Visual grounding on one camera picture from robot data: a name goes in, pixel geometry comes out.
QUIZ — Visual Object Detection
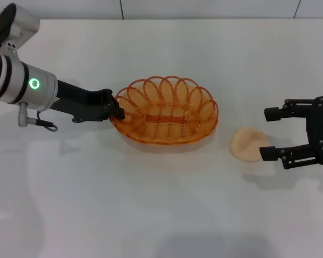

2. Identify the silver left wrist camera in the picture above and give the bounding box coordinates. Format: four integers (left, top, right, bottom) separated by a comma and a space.
0, 2, 40, 59

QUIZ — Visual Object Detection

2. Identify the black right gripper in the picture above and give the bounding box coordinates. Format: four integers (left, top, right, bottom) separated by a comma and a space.
259, 96, 323, 170

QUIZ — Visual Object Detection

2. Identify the silver connector with black cable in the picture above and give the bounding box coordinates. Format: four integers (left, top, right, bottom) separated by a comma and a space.
17, 103, 59, 133

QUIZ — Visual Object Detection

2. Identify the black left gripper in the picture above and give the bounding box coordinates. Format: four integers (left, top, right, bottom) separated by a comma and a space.
50, 80, 125, 123

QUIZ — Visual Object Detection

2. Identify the orange woven plastic basket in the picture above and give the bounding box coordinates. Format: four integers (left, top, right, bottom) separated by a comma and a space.
114, 76, 219, 146

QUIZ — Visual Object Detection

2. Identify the beige bread bun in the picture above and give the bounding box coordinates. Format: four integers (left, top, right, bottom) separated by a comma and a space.
229, 126, 270, 163

